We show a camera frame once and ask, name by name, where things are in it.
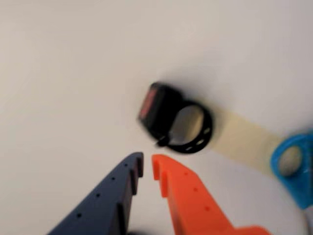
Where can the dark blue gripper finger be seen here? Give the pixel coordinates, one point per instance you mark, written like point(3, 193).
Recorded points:
point(102, 210)

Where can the short beige tape strip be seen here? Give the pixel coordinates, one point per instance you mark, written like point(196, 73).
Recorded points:
point(244, 142)

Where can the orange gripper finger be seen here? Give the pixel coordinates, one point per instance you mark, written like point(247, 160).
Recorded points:
point(195, 210)

